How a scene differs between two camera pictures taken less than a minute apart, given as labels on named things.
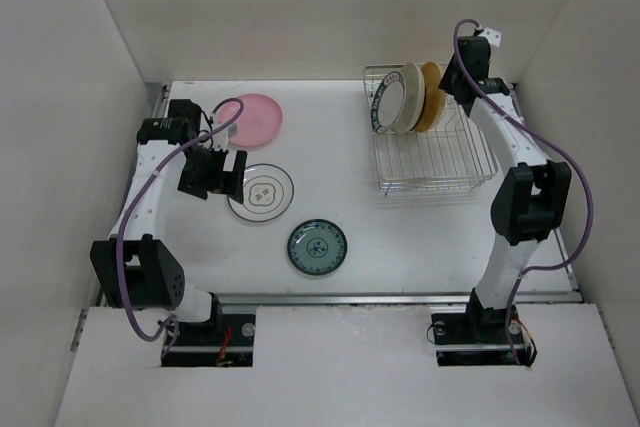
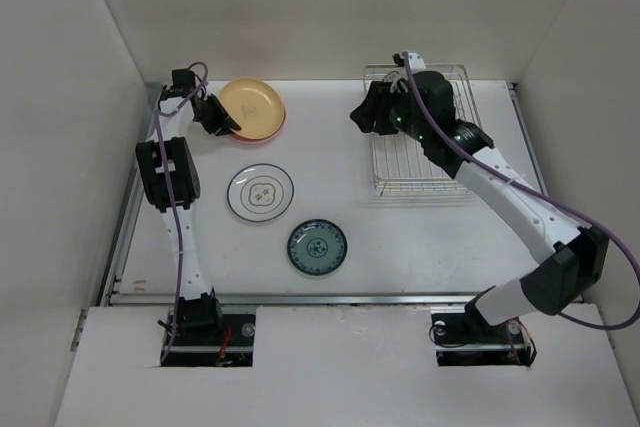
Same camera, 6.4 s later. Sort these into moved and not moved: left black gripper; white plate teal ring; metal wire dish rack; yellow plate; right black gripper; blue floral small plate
Moved: right black gripper; yellow plate; left black gripper
Not moved: blue floral small plate; metal wire dish rack; white plate teal ring
